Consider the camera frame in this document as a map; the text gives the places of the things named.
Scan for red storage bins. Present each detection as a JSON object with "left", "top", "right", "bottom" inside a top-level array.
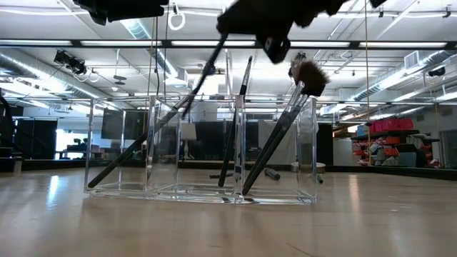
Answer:
[{"left": 368, "top": 118, "right": 415, "bottom": 134}]

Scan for long ceiling light panel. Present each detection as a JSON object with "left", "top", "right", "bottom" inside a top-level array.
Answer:
[
  {"left": 170, "top": 40, "right": 256, "bottom": 47},
  {"left": 289, "top": 41, "right": 351, "bottom": 48},
  {"left": 79, "top": 40, "right": 162, "bottom": 47},
  {"left": 358, "top": 41, "right": 448, "bottom": 49},
  {"left": 0, "top": 39, "right": 73, "bottom": 46}
]

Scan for black hanging cord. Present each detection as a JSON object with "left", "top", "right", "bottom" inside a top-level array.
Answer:
[{"left": 154, "top": 16, "right": 161, "bottom": 96}]

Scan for white cable ring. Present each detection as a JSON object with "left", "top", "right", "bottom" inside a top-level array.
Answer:
[{"left": 167, "top": 9, "right": 187, "bottom": 32}]

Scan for clear acrylic organizer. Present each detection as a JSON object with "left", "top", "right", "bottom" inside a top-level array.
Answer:
[{"left": 83, "top": 93, "right": 319, "bottom": 206}]

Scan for fluffy brown makeup brush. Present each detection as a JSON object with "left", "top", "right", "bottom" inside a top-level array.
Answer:
[{"left": 241, "top": 58, "right": 331, "bottom": 196}]

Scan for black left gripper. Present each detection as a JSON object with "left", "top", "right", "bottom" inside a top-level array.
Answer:
[{"left": 72, "top": 0, "right": 169, "bottom": 26}]

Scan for black monitor screen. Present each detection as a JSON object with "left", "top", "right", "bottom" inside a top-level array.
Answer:
[{"left": 101, "top": 108, "right": 126, "bottom": 141}]

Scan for white paper sheet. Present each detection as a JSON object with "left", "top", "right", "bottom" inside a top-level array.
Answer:
[{"left": 180, "top": 120, "right": 198, "bottom": 141}]

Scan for yellow hanging cord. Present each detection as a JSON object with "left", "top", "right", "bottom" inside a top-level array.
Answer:
[{"left": 363, "top": 0, "right": 371, "bottom": 166}]

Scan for silver ventilation duct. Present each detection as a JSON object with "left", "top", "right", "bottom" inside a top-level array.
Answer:
[
  {"left": 351, "top": 49, "right": 453, "bottom": 103},
  {"left": 0, "top": 51, "right": 103, "bottom": 100},
  {"left": 119, "top": 17, "right": 181, "bottom": 79}
]

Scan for storage shelf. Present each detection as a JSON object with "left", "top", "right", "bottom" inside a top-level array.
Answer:
[{"left": 349, "top": 128, "right": 442, "bottom": 168}]

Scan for round black ceiling camera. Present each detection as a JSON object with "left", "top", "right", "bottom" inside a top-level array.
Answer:
[{"left": 201, "top": 61, "right": 218, "bottom": 76}]

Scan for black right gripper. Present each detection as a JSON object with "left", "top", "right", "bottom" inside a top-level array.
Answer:
[{"left": 215, "top": 0, "right": 353, "bottom": 66}]

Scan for wall vent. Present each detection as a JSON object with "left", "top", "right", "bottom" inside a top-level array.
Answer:
[{"left": 403, "top": 50, "right": 421, "bottom": 69}]

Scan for background desk with items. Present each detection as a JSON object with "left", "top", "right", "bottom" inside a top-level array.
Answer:
[{"left": 55, "top": 137, "right": 104, "bottom": 161}]

